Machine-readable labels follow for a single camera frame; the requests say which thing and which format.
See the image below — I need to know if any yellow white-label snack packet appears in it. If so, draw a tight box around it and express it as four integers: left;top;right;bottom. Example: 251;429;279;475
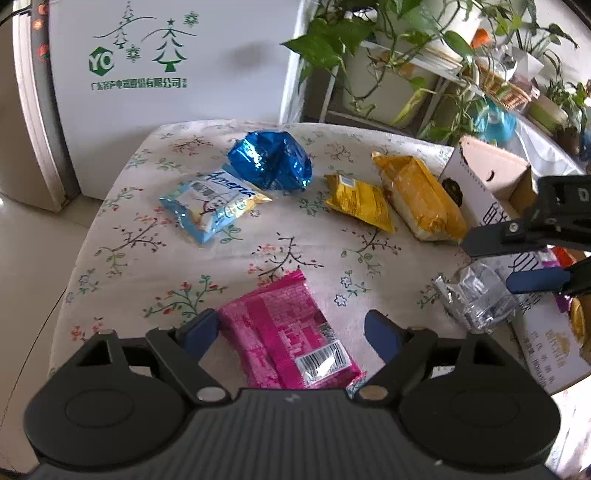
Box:
569;298;591;361

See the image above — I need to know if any large orange snack packet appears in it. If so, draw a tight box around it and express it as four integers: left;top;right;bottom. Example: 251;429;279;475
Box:
372;152;468;243

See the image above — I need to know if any light blue snack packet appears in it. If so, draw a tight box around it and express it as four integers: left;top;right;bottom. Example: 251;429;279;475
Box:
159;170;273;245

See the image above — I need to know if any clear crinkled plastic packet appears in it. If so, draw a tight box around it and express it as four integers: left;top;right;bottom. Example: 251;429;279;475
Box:
433;263;518;334

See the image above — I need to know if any blue foil snack packet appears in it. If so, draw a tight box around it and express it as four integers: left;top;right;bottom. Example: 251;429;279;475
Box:
227;130;313;192

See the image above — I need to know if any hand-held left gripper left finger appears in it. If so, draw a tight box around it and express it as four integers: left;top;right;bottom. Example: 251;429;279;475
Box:
74;308;229;407

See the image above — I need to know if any pink snack packet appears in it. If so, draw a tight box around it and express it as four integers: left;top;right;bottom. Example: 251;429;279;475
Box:
217;270;368;398

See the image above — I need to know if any dark brown pot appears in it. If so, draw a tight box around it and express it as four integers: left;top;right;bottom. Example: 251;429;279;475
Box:
556;124;580;155

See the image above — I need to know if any pothos plant in white pot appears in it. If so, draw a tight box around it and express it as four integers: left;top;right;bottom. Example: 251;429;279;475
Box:
281;0;490;144

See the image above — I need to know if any floral tablecloth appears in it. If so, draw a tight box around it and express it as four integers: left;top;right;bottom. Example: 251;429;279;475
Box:
48;121;591;480

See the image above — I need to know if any cardboard box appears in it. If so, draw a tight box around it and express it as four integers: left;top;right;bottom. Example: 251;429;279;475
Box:
438;135;591;395

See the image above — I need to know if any white refrigerator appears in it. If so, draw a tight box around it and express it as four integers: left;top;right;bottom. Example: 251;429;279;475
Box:
11;0;309;213

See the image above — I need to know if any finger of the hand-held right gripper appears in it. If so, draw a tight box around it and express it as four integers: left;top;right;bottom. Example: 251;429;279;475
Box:
505;257;591;297
462;210;591;258

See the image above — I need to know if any white metal plant stand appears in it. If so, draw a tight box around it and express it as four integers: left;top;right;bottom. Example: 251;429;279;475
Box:
318;39;467;134

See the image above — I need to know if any potted plant green-rim pot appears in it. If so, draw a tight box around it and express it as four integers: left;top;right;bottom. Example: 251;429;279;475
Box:
526;46;591;134

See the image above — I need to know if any small yellow snack packet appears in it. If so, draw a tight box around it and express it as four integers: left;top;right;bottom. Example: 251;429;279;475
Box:
323;173;398;234

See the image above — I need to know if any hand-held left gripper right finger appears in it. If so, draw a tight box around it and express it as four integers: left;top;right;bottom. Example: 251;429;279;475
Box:
355;309;527;409

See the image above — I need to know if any wicker basket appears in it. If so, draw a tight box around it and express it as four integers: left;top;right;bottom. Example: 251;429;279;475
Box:
478;60;532;109

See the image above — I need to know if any teal ribbon roll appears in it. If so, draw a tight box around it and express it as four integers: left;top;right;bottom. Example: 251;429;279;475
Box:
475;99;515;144

